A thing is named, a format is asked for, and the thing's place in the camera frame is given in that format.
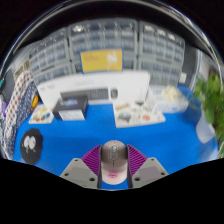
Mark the white keyboard packaging box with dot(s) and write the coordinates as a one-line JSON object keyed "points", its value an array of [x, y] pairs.
{"points": [[96, 80]]}

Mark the white wall socket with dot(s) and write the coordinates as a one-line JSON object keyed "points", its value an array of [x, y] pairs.
{"points": [[183, 77]]}

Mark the black mouse pad with eyes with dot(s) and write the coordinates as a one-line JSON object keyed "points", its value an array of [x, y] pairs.
{"points": [[31, 155]]}

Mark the pink beige computer mouse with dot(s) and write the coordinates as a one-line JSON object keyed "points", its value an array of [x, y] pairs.
{"points": [[114, 160]]}

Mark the yellow orange tool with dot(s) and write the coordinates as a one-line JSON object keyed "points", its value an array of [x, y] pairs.
{"points": [[34, 101]]}

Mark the white tissue box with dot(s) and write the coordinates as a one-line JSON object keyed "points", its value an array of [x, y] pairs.
{"points": [[170, 105]]}

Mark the navy polka dot cloth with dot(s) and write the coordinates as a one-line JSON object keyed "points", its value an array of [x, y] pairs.
{"points": [[25, 104]]}

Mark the small black product box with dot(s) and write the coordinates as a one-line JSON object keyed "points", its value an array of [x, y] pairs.
{"points": [[70, 103]]}

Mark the white translucent sheet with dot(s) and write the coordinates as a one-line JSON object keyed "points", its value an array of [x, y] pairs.
{"points": [[205, 130]]}

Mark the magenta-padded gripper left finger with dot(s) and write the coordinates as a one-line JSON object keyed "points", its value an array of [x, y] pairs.
{"points": [[83, 168]]}

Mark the yellow and blue box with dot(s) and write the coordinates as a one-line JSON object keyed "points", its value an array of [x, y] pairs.
{"points": [[100, 61]]}

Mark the green leafy plant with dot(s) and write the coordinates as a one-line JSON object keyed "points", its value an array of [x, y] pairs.
{"points": [[211, 96]]}

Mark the sticker sheet with cartoon animals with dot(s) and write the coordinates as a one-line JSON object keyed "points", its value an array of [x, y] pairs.
{"points": [[140, 116]]}

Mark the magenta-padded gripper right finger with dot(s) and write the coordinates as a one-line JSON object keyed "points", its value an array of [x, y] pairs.
{"points": [[145, 168]]}

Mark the beige wicker basket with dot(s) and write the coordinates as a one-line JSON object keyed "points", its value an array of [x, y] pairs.
{"points": [[21, 70]]}

